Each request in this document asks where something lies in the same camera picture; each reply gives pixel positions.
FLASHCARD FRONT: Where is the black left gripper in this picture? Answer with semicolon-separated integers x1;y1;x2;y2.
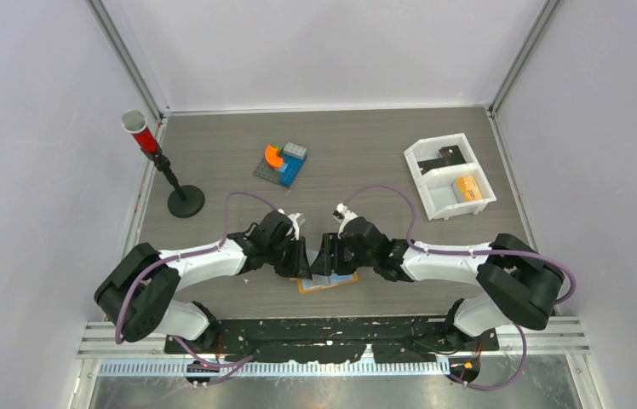
266;234;313;279

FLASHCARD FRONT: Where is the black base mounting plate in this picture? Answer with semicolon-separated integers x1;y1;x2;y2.
164;316;499;364

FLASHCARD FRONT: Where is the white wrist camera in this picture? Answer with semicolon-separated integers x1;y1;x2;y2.
332;203;358;234
287;212;306;240

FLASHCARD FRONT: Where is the black microphone stand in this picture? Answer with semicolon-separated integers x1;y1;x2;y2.
152;153;205;218

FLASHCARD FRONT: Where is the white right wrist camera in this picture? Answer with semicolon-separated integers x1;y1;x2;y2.
332;203;358;234

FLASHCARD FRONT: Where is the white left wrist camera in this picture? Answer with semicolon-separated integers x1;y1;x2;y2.
287;212;306;240

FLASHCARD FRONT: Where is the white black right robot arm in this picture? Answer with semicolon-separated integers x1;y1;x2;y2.
308;216;576;350

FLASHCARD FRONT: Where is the toy brick assembly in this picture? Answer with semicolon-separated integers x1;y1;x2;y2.
252;142;307;188

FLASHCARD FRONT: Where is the white slotted cable duct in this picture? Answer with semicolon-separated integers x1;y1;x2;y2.
97;357;450;377

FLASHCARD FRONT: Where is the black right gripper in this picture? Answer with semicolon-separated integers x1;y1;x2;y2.
309;232;376;276

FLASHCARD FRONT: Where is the orange leather card holder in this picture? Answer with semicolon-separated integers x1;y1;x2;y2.
297;273;359;294

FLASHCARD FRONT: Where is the white plastic divided bin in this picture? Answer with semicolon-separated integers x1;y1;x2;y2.
403;133;496;221

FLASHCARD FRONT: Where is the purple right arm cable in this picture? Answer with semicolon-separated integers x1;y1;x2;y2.
341;184;577;306

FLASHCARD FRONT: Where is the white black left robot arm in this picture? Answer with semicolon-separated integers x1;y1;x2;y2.
94;210;308;353

